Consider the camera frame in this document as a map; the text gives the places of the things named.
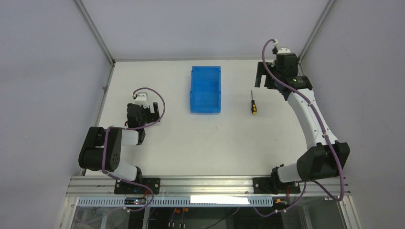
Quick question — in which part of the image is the black yellow screwdriver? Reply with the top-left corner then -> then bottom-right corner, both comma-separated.
251,90 -> 257,115

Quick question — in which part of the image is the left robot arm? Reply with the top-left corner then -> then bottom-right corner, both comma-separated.
78,102 -> 160,184

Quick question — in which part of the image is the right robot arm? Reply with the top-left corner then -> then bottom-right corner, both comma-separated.
255,53 -> 350,194

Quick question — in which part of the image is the blue plastic bin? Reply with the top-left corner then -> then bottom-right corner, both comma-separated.
189,66 -> 222,114

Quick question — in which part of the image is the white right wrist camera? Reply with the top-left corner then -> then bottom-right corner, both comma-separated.
272,39 -> 291,55

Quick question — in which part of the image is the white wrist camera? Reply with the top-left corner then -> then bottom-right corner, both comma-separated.
133,92 -> 148,106
272,39 -> 291,55

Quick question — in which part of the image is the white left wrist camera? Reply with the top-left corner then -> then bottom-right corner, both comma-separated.
133,92 -> 148,106

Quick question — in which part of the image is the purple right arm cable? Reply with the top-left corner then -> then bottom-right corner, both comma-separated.
253,38 -> 345,219

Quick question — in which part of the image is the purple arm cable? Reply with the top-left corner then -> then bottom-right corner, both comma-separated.
74,87 -> 166,225
253,38 -> 345,219

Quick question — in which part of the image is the aluminium enclosure frame post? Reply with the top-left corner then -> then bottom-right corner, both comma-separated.
298,0 -> 336,64

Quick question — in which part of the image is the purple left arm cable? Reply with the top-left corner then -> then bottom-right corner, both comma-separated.
74,87 -> 166,225

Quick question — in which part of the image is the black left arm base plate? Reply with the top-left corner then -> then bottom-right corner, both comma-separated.
114,177 -> 161,195

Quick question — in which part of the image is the aluminium front rail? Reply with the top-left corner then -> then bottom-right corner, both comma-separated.
65,175 -> 351,198

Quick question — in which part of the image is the slotted cable duct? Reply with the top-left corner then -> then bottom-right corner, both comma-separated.
77,195 -> 286,208

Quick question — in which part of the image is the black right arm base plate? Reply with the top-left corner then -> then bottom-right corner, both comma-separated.
252,177 -> 301,195

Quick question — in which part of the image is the left aluminium frame post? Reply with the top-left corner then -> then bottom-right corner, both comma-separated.
73,0 -> 115,176

